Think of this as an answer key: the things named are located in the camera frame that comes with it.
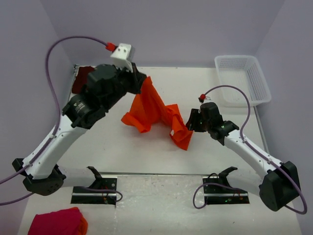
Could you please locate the folded dark red t-shirt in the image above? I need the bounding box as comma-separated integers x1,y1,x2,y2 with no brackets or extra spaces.
71,66,94,94

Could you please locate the magenta t-shirt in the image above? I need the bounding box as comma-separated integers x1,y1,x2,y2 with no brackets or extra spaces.
28,207,82,235

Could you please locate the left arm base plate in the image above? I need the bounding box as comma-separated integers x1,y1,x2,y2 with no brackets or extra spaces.
70,166,120,206

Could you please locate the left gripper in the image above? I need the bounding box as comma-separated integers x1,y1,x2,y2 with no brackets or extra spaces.
104,61,147,110

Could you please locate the orange t-shirt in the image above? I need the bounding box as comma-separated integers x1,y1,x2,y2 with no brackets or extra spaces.
77,215,88,235
121,76,193,151

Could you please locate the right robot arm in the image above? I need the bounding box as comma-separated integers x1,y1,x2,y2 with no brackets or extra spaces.
186,102,301,212

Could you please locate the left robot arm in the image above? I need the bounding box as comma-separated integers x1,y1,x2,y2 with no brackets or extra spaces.
12,63,147,196

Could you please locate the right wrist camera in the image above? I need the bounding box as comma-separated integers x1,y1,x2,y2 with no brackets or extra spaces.
204,96,212,102

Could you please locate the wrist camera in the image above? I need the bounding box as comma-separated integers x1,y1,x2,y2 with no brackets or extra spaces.
204,96,212,102
110,43,135,72

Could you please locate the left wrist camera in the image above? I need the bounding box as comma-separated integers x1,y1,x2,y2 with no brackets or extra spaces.
110,43,135,72

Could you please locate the orange t-shirt in pile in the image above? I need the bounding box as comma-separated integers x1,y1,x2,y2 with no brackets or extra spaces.
77,215,88,235

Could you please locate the white plastic basket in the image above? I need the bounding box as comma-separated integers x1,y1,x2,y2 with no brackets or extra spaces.
214,55,271,107

